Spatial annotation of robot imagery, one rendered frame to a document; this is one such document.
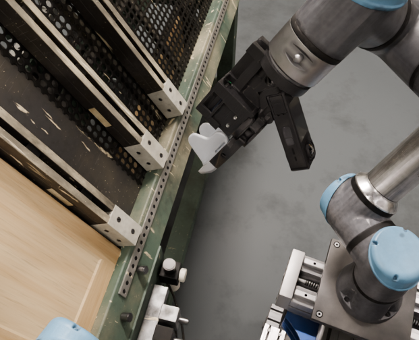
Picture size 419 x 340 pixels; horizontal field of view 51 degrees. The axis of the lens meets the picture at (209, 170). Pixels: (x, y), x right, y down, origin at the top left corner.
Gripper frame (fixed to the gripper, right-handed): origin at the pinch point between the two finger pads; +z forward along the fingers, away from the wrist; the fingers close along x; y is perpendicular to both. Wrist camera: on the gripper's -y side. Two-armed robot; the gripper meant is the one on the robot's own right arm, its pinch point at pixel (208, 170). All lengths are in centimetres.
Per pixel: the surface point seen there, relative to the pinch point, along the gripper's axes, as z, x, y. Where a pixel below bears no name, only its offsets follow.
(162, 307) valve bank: 72, -26, -21
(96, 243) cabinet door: 63, -21, 6
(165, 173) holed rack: 58, -55, 7
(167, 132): 56, -69, 16
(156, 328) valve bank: 73, -20, -23
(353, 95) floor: 60, -235, -43
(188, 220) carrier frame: 112, -100, -16
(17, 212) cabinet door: 53, -6, 24
